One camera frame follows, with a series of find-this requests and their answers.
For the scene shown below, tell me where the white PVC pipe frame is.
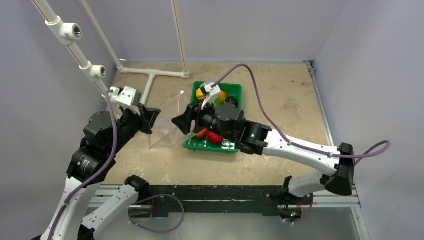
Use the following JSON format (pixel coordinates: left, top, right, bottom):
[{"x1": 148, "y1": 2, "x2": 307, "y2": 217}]
[{"x1": 32, "y1": 0, "x2": 190, "y2": 105}]

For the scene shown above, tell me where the dark purple plum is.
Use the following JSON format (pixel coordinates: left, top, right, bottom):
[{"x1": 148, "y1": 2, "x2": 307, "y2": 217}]
[{"x1": 225, "y1": 96, "x2": 239, "y2": 108}]

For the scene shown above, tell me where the yellow bell pepper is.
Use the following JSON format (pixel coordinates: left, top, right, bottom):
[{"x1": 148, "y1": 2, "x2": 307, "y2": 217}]
[{"x1": 195, "y1": 88, "x2": 206, "y2": 101}]

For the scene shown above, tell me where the red tomato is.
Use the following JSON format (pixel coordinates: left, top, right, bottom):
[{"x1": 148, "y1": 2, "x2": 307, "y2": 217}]
[{"x1": 207, "y1": 131, "x2": 224, "y2": 145}]

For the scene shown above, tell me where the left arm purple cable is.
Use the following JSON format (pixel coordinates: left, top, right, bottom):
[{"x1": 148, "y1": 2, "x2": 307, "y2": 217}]
[{"x1": 46, "y1": 87, "x2": 119, "y2": 240}]

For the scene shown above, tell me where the green orange mango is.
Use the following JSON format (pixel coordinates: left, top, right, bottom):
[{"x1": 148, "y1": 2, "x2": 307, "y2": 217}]
[{"x1": 213, "y1": 91, "x2": 227, "y2": 110}]

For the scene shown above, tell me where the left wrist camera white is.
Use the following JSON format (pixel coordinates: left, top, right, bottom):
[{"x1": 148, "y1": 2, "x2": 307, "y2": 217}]
[{"x1": 108, "y1": 86, "x2": 142, "y2": 118}]

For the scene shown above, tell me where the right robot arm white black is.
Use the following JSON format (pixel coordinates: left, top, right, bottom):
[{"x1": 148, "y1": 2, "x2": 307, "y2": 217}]
[{"x1": 171, "y1": 103, "x2": 355, "y2": 204}]

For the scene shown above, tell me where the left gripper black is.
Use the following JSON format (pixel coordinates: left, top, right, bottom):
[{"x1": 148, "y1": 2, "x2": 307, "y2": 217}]
[{"x1": 107, "y1": 101, "x2": 161, "y2": 155}]

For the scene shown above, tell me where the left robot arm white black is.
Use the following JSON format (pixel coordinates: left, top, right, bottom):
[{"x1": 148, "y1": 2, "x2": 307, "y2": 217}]
[{"x1": 36, "y1": 104, "x2": 161, "y2": 240}]

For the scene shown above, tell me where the aluminium frame rail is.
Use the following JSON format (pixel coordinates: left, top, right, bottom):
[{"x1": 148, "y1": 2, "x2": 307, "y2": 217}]
[{"x1": 77, "y1": 81, "x2": 362, "y2": 240}]

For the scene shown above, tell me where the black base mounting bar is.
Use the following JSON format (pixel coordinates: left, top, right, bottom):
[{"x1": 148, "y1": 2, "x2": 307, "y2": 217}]
[{"x1": 143, "y1": 185, "x2": 303, "y2": 222}]

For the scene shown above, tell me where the clear zip top bag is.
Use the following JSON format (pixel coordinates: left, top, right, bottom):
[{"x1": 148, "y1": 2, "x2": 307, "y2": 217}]
[{"x1": 147, "y1": 90, "x2": 194, "y2": 150}]

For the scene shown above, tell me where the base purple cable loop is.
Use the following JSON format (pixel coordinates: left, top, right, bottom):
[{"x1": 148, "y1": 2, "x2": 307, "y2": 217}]
[{"x1": 127, "y1": 194, "x2": 185, "y2": 235}]

